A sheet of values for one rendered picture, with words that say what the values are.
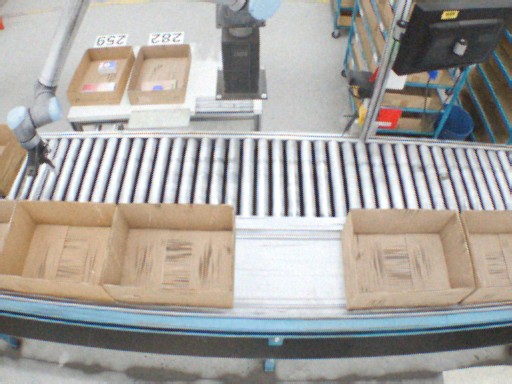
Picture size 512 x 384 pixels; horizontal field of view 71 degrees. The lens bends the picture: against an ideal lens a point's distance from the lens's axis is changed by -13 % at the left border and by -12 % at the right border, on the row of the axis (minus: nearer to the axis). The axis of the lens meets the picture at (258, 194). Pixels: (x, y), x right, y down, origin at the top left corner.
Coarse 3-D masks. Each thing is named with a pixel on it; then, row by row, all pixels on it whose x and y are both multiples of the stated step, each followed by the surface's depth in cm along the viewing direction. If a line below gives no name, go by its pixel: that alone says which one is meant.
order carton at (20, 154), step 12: (0, 132) 173; (0, 144) 181; (12, 144) 165; (0, 156) 157; (12, 156) 166; (24, 156) 176; (0, 168) 158; (12, 168) 167; (0, 180) 159; (12, 180) 168; (0, 192) 164
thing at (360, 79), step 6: (354, 72) 162; (360, 72) 162; (366, 72) 162; (348, 78) 163; (354, 78) 160; (360, 78) 160; (366, 78) 160; (348, 84) 163; (354, 84) 162; (360, 84) 162; (366, 84) 162; (372, 84) 162; (360, 90) 167; (366, 90) 166
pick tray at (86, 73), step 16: (96, 48) 210; (112, 48) 211; (128, 48) 211; (80, 64) 203; (96, 64) 215; (128, 64) 205; (80, 80) 205; (96, 80) 207; (112, 80) 206; (128, 80) 207; (80, 96) 191; (96, 96) 191; (112, 96) 192
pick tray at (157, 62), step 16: (144, 48) 211; (160, 48) 211; (176, 48) 212; (144, 64) 214; (160, 64) 213; (176, 64) 213; (144, 80) 206; (160, 80) 206; (176, 80) 206; (128, 96) 191; (144, 96) 192; (160, 96) 192; (176, 96) 193
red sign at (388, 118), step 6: (384, 108) 175; (384, 114) 178; (390, 114) 177; (396, 114) 177; (378, 120) 181; (384, 120) 181; (390, 120) 181; (396, 120) 180; (378, 126) 184; (384, 126) 184; (390, 126) 184
